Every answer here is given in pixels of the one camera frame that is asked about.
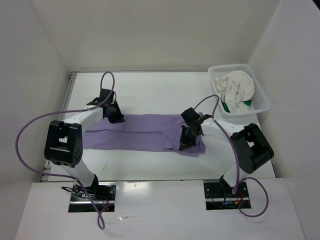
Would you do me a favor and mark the green garment in basket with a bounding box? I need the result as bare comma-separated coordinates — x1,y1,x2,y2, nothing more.
221,99,252,113

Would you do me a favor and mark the black cable at base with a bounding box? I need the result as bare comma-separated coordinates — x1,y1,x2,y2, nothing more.
61,184,87,200

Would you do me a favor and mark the white plastic laundry basket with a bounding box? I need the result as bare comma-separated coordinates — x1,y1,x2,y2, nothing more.
208,64,270,117

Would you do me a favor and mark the purple t-shirt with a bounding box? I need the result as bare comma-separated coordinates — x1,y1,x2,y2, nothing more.
82,114,206,158

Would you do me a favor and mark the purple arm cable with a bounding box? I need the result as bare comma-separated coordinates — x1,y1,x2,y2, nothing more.
15,71,116,230
192,94,270,218

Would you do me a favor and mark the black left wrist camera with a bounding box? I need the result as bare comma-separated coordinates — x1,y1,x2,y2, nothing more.
86,88,117,107

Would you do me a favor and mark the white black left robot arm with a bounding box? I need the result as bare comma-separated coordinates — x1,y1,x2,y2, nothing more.
44,101,125,200

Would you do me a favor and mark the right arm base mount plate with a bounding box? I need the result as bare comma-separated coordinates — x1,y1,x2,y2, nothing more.
203,180,252,211

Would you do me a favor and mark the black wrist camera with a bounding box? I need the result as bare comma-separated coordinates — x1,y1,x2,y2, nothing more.
181,107,201,126
86,88,117,107

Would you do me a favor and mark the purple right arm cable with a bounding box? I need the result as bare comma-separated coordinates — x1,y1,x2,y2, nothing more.
192,94,270,218

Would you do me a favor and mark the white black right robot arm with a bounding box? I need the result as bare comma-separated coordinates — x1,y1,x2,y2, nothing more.
179,114,274,197

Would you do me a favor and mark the cream white t-shirt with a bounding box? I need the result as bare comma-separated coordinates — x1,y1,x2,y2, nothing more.
214,70,255,114

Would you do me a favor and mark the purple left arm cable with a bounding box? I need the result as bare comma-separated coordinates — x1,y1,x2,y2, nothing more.
15,71,116,230

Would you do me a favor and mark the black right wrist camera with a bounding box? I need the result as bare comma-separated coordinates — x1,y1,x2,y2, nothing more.
181,107,201,126

